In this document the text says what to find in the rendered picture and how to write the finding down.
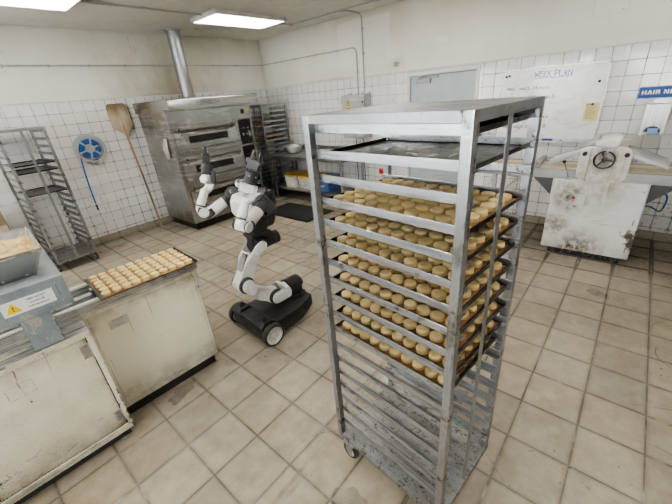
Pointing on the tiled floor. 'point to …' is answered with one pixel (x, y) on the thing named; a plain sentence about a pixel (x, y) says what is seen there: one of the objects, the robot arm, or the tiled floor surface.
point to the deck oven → (177, 130)
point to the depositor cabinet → (55, 412)
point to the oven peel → (118, 113)
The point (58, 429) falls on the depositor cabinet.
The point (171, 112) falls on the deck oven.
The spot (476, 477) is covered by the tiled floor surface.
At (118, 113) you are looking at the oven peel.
